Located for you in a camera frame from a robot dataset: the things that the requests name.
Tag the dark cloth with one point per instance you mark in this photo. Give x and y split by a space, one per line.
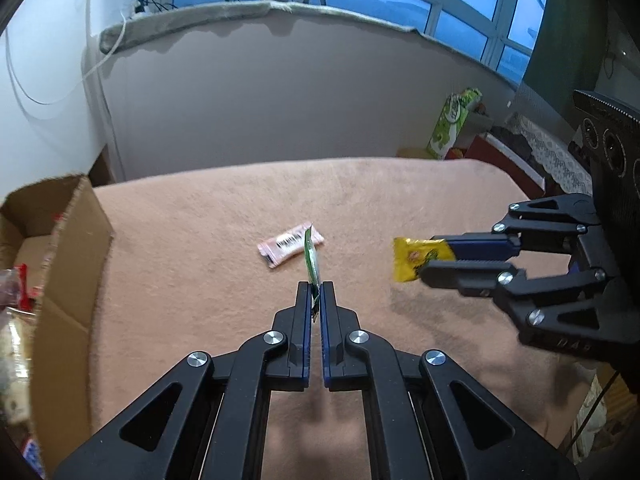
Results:
510 140

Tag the dark green curtain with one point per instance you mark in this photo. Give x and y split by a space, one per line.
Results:
565 35

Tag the white lace cloth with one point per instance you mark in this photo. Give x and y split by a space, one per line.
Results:
550 155

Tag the yellow candy packet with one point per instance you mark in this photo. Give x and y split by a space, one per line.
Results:
412 260

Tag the cardboard box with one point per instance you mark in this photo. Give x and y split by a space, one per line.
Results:
65 280

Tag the green snack bag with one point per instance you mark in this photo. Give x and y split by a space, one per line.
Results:
447 130

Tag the green candy packet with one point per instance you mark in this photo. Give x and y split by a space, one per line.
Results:
311 260

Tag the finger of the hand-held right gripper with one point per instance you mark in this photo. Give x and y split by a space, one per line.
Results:
470 277
480 247

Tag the grey window sill cloth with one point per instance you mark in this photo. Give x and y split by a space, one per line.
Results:
225 17

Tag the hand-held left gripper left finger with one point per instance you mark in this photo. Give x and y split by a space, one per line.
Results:
302 330

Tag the red box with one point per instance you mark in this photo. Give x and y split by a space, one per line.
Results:
480 152

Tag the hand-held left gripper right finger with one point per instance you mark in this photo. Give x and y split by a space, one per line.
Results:
327 330

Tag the wrapped bread packet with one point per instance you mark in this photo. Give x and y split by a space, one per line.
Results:
12 360

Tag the red and white packet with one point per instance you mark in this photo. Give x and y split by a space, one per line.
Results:
27 285

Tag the pink candy packet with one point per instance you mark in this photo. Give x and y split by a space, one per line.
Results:
282 245

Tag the white power strip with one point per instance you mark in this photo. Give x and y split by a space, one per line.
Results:
141 6

